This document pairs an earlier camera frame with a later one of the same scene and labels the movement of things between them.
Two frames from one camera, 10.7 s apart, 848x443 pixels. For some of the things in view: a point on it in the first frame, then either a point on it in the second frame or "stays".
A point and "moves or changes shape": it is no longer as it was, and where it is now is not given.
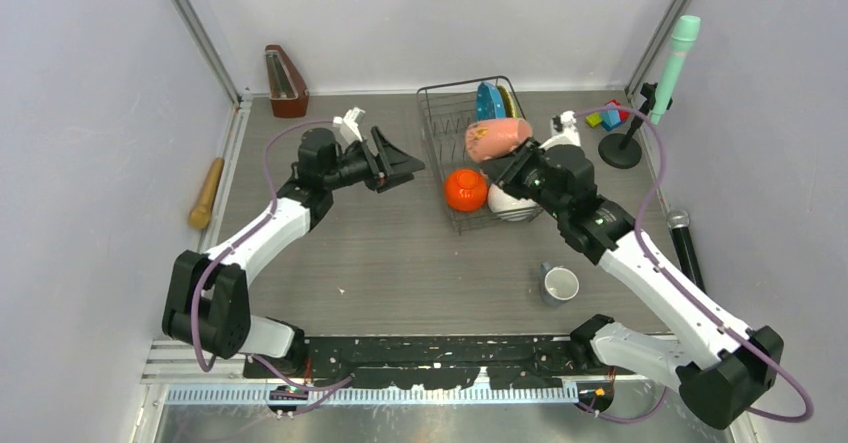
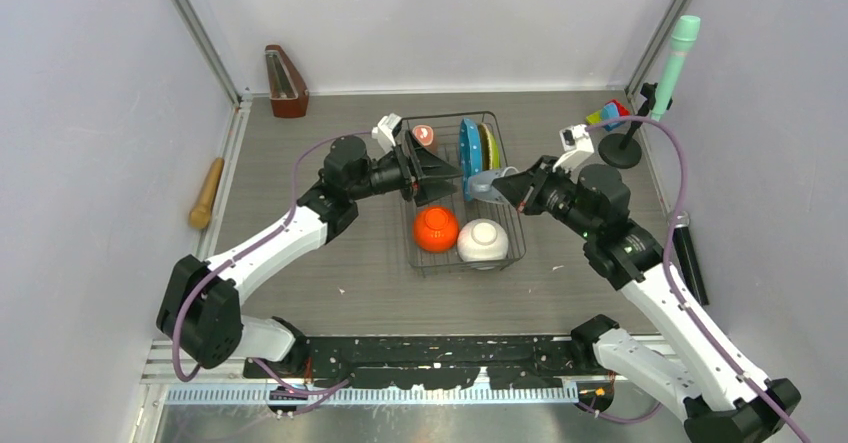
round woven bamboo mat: x=509 y=106 → x=485 y=144
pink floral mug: x=486 y=139 → x=427 y=136
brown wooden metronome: x=290 y=98 stays
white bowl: x=509 y=206 → x=483 y=243
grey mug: x=558 y=285 → x=480 y=184
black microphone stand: x=623 y=150 stays
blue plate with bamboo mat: x=489 y=103 → x=470 y=153
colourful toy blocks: x=611 y=119 stays
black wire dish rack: x=447 y=111 moves or changes shape
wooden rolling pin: x=199 y=217 stays
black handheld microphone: x=678 y=220 stays
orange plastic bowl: x=466 y=190 → x=435 y=229
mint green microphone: x=685 y=32 stays
